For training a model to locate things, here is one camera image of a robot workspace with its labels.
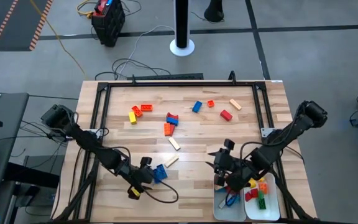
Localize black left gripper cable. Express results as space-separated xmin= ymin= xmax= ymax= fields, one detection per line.
xmin=141 ymin=146 xmax=180 ymax=205

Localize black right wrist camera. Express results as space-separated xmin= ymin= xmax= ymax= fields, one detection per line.
xmin=223 ymin=138 xmax=236 ymax=151

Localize black metal table frame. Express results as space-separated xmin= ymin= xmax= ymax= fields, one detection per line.
xmin=52 ymin=79 xmax=318 ymax=224

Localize black mat striped edges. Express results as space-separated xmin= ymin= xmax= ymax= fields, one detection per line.
xmin=0 ymin=0 xmax=55 ymax=52

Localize blue rectangular toy brick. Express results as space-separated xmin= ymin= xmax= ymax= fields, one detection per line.
xmin=225 ymin=192 xmax=241 ymax=207
xmin=191 ymin=100 xmax=203 ymax=114

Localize black pole white base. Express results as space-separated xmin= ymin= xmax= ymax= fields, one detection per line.
xmin=169 ymin=0 xmax=196 ymax=58

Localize white plastic bin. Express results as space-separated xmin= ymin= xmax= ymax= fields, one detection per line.
xmin=212 ymin=172 xmax=247 ymax=223
xmin=242 ymin=172 xmax=281 ymax=222

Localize black power strip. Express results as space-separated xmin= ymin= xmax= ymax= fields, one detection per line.
xmin=126 ymin=72 xmax=205 ymax=82

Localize yellow extension cable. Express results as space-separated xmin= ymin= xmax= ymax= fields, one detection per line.
xmin=29 ymin=0 xmax=94 ymax=80

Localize grey frame corner plate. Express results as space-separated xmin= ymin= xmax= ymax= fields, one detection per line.
xmin=87 ymin=128 xmax=104 ymax=140
xmin=260 ymin=126 xmax=275 ymax=139

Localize red rectangular toy block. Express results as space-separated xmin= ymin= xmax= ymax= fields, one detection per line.
xmin=219 ymin=110 xmax=233 ymax=122

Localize black floor cable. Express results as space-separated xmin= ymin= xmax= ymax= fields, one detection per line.
xmin=94 ymin=57 xmax=172 ymax=82

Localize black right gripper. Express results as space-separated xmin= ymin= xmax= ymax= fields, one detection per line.
xmin=205 ymin=149 xmax=241 ymax=177

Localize black crate red handle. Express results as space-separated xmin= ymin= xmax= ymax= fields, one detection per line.
xmin=91 ymin=0 xmax=126 ymax=48

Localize black round stand base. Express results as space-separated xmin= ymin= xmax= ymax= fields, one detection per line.
xmin=203 ymin=0 xmax=226 ymax=24

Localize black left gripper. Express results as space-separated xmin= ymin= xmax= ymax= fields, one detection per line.
xmin=121 ymin=164 xmax=158 ymax=200

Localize black side desk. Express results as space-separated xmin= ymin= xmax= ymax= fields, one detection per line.
xmin=0 ymin=92 xmax=30 ymax=187

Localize white floor cable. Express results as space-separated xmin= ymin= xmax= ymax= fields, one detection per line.
xmin=116 ymin=24 xmax=176 ymax=78

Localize blue large square brick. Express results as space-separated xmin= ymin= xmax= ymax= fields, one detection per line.
xmin=153 ymin=164 xmax=168 ymax=184

